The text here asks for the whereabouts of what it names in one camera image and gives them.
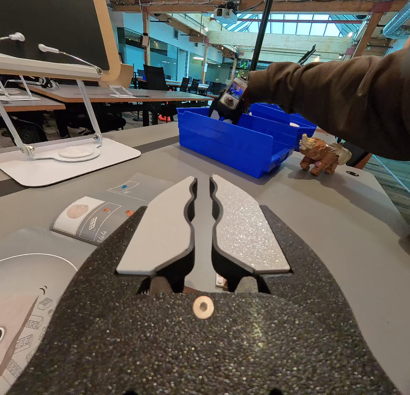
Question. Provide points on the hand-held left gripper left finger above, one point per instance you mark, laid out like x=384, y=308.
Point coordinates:
x=160, y=238

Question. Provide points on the white ceiling projector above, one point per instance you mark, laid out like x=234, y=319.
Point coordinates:
x=225, y=14

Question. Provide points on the grey desk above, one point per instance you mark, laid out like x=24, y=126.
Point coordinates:
x=320, y=215

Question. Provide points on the black pole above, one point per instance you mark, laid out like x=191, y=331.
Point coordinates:
x=262, y=27

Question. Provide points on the grey table with wooden edge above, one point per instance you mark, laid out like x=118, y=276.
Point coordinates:
x=96, y=96

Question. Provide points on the brown toy brick figure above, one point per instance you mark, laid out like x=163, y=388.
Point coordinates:
x=320, y=155

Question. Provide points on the black board with wooden rim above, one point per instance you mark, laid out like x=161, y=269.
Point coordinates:
x=48, y=17

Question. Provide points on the blue plastic bin with bricks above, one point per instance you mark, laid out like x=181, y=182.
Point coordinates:
x=230, y=142

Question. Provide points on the white tablet stand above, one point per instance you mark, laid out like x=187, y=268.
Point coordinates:
x=120, y=91
x=12, y=92

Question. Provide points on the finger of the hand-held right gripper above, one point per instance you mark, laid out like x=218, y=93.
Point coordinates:
x=213, y=115
x=227, y=121

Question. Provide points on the white stand base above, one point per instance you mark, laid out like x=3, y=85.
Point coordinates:
x=80, y=164

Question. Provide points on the black office chair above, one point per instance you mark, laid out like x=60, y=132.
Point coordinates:
x=155, y=78

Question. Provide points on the small white brick plate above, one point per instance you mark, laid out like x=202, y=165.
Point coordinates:
x=220, y=279

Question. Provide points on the black desk grommet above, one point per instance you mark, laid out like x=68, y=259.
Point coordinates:
x=352, y=173

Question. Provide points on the grey instruction booklet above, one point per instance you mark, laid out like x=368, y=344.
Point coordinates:
x=96, y=228

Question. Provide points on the person's right forearm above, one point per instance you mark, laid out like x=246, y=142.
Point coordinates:
x=336, y=91

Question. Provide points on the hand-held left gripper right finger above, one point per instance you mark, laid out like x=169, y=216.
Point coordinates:
x=246, y=235

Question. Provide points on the silver ventilation duct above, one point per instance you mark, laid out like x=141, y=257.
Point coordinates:
x=397, y=24

